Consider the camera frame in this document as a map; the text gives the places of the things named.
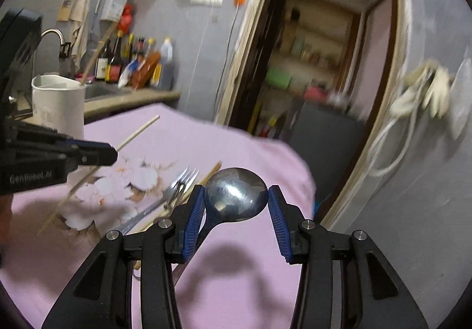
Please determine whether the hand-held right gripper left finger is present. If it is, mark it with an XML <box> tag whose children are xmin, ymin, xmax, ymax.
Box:
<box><xmin>42</xmin><ymin>185</ymin><xmax>206</xmax><ymax>329</ymax></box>

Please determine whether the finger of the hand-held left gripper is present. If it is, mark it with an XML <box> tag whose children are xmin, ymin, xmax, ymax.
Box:
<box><xmin>5</xmin><ymin>121</ymin><xmax>113</xmax><ymax>150</ymax></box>
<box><xmin>5</xmin><ymin>143</ymin><xmax>119</xmax><ymax>169</ymax></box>

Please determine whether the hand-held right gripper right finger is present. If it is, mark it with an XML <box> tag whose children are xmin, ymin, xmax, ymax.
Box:
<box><xmin>268</xmin><ymin>185</ymin><xmax>430</xmax><ymax>329</ymax></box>

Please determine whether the wooden chopstick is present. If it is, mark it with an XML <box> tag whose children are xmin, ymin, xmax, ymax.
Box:
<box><xmin>81</xmin><ymin>24</ymin><xmax>119</xmax><ymax>84</ymax></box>
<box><xmin>38</xmin><ymin>115</ymin><xmax>160</xmax><ymax>235</ymax></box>
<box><xmin>133</xmin><ymin>161</ymin><xmax>222</xmax><ymax>271</ymax></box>

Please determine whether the white utensil container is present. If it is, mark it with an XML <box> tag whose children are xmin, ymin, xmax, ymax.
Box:
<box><xmin>31</xmin><ymin>74</ymin><xmax>86</xmax><ymax>136</ymax></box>

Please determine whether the metal fork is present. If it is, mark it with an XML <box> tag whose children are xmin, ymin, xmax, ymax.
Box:
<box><xmin>111</xmin><ymin>166</ymin><xmax>200</xmax><ymax>237</ymax></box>

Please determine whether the metal spoon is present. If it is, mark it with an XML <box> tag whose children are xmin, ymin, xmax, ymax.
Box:
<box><xmin>173</xmin><ymin>167</ymin><xmax>269</xmax><ymax>287</ymax></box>

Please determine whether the metal kitchen faucet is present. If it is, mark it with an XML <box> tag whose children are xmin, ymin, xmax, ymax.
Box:
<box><xmin>40</xmin><ymin>28</ymin><xmax>75</xmax><ymax>76</ymax></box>

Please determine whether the hanging wooden cutting board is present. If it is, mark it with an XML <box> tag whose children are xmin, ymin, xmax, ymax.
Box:
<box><xmin>56</xmin><ymin>0</ymin><xmax>93</xmax><ymax>57</ymax></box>

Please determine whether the floral pink tablecloth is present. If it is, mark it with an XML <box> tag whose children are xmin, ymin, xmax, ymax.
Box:
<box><xmin>0</xmin><ymin>102</ymin><xmax>316</xmax><ymax>329</ymax></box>

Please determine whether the row of condiment bottles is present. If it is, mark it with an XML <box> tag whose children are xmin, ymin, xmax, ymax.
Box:
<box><xmin>94</xmin><ymin>32</ymin><xmax>175</xmax><ymax>91</ymax></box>

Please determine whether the dark grey cabinet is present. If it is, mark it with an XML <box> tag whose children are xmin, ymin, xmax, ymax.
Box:
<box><xmin>286</xmin><ymin>98</ymin><xmax>370</xmax><ymax>201</ymax></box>

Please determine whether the red hanging bag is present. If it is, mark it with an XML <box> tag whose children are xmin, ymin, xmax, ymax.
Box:
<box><xmin>119</xmin><ymin>4</ymin><xmax>134</xmax><ymax>33</ymax></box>

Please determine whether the red container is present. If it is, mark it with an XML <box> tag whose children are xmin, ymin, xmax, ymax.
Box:
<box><xmin>304</xmin><ymin>85</ymin><xmax>333</xmax><ymax>102</ymax></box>

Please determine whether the green storage box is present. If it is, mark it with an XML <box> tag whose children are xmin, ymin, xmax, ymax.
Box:
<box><xmin>265</xmin><ymin>67</ymin><xmax>293</xmax><ymax>91</ymax></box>

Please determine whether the wooden storage shelf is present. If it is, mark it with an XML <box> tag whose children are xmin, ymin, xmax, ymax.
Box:
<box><xmin>265</xmin><ymin>0</ymin><xmax>355</xmax><ymax>94</ymax></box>

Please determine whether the white wall box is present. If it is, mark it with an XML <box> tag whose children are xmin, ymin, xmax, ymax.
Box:
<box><xmin>99</xmin><ymin>0</ymin><xmax>128</xmax><ymax>22</ymax></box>

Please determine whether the wooden door frame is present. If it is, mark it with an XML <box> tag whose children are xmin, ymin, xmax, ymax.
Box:
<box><xmin>214</xmin><ymin>0</ymin><xmax>411</xmax><ymax>231</ymax></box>

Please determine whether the white power strip with cable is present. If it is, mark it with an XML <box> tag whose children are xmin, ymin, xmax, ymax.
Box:
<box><xmin>368</xmin><ymin>59</ymin><xmax>453</xmax><ymax>178</ymax></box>

